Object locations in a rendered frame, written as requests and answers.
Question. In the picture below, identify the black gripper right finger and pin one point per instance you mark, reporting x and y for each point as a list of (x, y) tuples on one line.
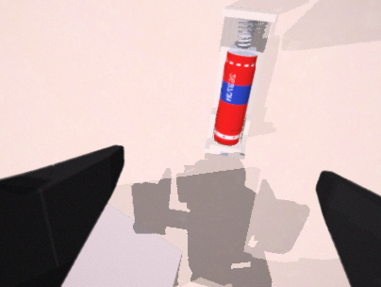
[(352, 215)]

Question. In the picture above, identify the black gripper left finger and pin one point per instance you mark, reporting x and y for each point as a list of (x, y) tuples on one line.
[(47, 215)]

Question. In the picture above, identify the red cylindrical battery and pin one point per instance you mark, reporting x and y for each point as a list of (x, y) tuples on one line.
[(239, 70)]

